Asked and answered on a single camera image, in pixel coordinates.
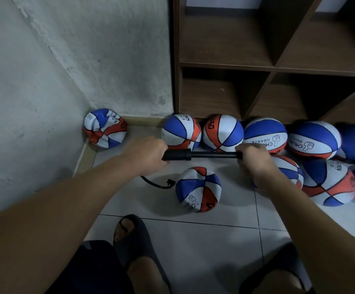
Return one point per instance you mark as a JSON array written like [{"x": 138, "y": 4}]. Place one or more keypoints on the person's left hand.
[{"x": 144, "y": 155}]

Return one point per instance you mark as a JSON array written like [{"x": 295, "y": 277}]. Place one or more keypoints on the black sandal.
[
  {"x": 139, "y": 238},
  {"x": 278, "y": 260}
]

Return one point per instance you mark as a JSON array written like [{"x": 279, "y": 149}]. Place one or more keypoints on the person's right forearm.
[{"x": 321, "y": 238}]

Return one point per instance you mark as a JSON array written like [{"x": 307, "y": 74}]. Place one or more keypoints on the black hand pump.
[{"x": 177, "y": 155}]

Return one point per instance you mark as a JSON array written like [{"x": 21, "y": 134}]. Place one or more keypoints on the person's left foot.
[{"x": 147, "y": 275}]

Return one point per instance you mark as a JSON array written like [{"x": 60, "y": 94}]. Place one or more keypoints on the person's left forearm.
[{"x": 42, "y": 232}]

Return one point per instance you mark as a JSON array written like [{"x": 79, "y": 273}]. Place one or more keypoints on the brown wooden cubby shelf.
[{"x": 226, "y": 49}]

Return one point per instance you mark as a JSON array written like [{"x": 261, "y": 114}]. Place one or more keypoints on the beige baseboard strip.
[
  {"x": 85, "y": 159},
  {"x": 144, "y": 120}
]

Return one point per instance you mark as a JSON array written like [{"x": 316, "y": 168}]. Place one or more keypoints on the person's right hand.
[{"x": 256, "y": 161}]

